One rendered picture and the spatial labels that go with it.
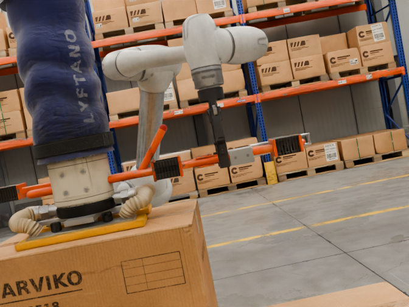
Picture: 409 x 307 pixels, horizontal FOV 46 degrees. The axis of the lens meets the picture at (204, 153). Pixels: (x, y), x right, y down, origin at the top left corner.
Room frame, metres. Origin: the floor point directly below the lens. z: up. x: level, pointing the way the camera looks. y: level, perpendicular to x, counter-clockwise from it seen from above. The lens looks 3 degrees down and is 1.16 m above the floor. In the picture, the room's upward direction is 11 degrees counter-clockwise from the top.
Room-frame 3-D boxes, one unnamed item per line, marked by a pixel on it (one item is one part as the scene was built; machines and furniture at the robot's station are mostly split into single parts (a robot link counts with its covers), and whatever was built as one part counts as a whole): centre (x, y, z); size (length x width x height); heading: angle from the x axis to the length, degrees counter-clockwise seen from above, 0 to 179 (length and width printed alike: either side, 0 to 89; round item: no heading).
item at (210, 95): (1.41, -0.05, 1.23); 0.08 x 0.07 x 0.09; 1
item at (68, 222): (1.40, 0.36, 1.01); 0.34 x 0.25 x 0.06; 92
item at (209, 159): (1.52, 0.17, 1.07); 0.93 x 0.30 x 0.04; 92
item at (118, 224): (1.30, 0.36, 0.97); 0.34 x 0.10 x 0.05; 92
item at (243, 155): (1.41, -0.10, 1.07); 0.07 x 0.07 x 0.04; 2
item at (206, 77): (1.41, -0.05, 1.31); 0.09 x 0.09 x 0.06
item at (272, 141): (1.41, -0.24, 1.07); 0.08 x 0.07 x 0.05; 92
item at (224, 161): (1.37, -0.05, 1.08); 0.03 x 0.01 x 0.07; 91
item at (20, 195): (1.65, 0.67, 1.08); 0.09 x 0.08 x 0.05; 2
